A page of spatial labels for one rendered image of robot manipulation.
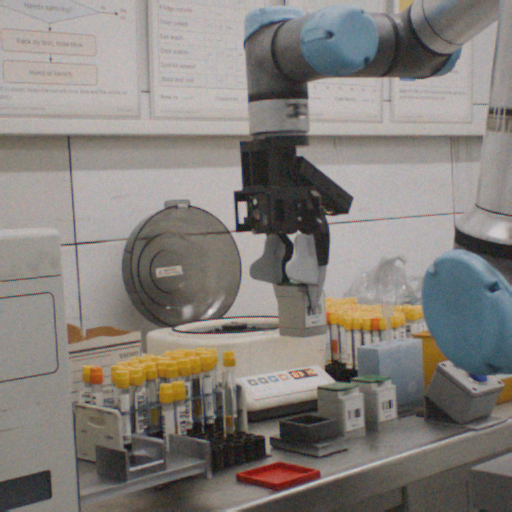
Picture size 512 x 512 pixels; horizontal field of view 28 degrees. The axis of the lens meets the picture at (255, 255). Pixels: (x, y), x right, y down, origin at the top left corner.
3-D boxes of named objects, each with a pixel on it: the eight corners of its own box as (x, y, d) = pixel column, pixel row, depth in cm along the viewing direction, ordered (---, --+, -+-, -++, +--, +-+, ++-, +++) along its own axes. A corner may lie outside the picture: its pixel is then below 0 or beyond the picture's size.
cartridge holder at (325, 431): (319, 458, 122) (317, 428, 122) (269, 447, 129) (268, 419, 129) (350, 449, 126) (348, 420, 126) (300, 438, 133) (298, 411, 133)
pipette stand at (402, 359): (390, 421, 140) (386, 349, 140) (351, 415, 145) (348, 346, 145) (433, 408, 147) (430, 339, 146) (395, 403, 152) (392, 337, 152)
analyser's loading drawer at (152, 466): (43, 527, 95) (39, 472, 95) (9, 513, 100) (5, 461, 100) (211, 478, 109) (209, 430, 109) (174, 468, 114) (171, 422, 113)
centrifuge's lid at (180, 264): (124, 200, 166) (104, 208, 173) (142, 352, 165) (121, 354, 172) (235, 195, 178) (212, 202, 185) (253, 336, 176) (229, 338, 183)
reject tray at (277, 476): (276, 491, 110) (276, 483, 110) (235, 480, 115) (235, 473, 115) (320, 477, 114) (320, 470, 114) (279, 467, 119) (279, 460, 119)
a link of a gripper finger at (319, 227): (300, 271, 125) (286, 203, 126) (310, 270, 126) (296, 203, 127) (326, 263, 121) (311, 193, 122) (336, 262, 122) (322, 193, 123)
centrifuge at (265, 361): (228, 428, 141) (223, 341, 140) (134, 400, 166) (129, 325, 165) (362, 402, 154) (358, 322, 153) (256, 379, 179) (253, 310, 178)
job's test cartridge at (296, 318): (304, 338, 124) (301, 286, 123) (278, 335, 127) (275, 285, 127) (327, 334, 126) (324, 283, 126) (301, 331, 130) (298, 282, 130)
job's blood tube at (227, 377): (229, 454, 125) (226, 374, 125) (222, 452, 126) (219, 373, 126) (237, 452, 126) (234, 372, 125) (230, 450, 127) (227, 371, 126)
